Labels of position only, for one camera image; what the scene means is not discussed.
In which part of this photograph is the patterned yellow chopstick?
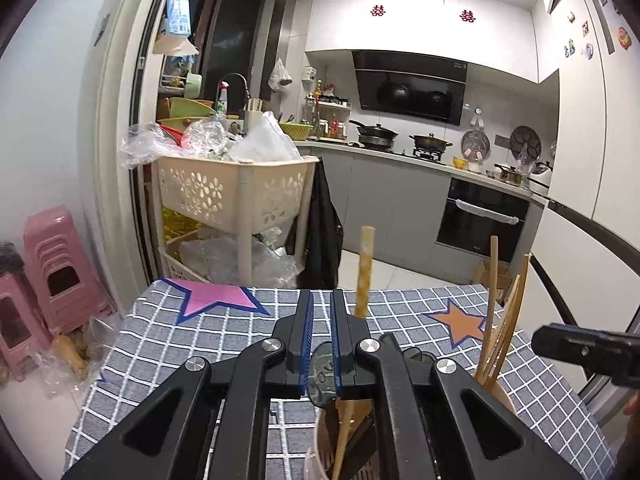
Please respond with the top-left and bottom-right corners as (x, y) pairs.
(331, 226), (375, 480)

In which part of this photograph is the metal spoon black handle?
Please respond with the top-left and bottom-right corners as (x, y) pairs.
(307, 341), (336, 408)
(402, 347), (436, 382)

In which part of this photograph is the plain wooden chopstick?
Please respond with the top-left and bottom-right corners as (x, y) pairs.
(478, 235), (499, 386)

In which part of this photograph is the black jacket on rack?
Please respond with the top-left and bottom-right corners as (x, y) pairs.
(286, 159), (344, 290)

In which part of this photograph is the beige plastic utensil holder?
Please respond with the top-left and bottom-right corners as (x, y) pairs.
(304, 378), (519, 480)

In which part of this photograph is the blue checkered tablecloth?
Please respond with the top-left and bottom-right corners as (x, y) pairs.
(65, 280), (614, 479)

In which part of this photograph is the cardboard box on floor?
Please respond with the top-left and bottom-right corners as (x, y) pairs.
(472, 259), (516, 302)

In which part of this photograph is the beige plastic basket rack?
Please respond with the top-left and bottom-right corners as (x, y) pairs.
(154, 156), (319, 286)

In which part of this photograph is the green basket on counter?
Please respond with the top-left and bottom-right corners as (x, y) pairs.
(279, 122), (314, 141)

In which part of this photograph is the built-in black oven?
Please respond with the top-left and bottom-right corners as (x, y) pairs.
(437, 178), (529, 262)

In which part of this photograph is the black wok on stove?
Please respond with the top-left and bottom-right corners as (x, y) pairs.
(349, 119), (397, 151)

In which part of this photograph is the tall pink plastic stool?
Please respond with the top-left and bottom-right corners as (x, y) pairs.
(23, 206), (111, 336)

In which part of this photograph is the black pot on stove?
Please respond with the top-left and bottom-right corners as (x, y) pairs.
(410, 133), (451, 155)

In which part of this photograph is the short pink plastic stool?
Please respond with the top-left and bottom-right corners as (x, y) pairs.
(0, 272), (52, 382)

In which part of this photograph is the black range hood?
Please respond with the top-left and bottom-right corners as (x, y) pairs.
(352, 50), (468, 126)

